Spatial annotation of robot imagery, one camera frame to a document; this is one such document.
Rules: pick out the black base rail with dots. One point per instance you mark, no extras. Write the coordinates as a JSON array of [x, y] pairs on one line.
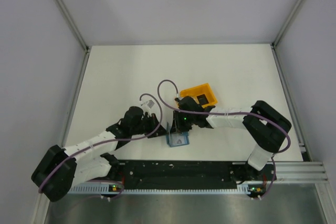
[[175, 175]]

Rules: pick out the yellow plastic bin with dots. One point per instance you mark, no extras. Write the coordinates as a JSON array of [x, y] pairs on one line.
[[198, 90]]

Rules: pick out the blue leather card holder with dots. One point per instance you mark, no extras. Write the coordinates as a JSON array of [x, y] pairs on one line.
[[170, 135]]

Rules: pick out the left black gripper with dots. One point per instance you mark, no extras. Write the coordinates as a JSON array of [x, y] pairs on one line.
[[153, 119]]

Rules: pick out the left aluminium frame post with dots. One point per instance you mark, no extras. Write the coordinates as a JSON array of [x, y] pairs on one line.
[[71, 24]]

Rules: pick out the aluminium frame post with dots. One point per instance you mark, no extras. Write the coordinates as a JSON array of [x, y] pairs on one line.
[[71, 24], [288, 22]]

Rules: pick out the white cable duct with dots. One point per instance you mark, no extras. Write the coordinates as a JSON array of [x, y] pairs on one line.
[[107, 189]]

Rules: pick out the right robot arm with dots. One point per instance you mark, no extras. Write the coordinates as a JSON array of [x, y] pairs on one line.
[[267, 126]]

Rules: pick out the silver card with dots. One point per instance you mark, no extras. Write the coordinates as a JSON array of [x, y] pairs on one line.
[[179, 140]]

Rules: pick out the aluminium frame rail front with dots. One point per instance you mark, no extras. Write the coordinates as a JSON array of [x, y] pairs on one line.
[[300, 173]]

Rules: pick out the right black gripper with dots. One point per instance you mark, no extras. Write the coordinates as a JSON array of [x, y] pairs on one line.
[[177, 127]]

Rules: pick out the right aluminium frame post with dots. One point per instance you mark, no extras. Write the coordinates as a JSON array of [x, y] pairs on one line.
[[288, 22]]

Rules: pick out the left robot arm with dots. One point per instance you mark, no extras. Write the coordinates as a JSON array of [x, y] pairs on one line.
[[63, 168]]

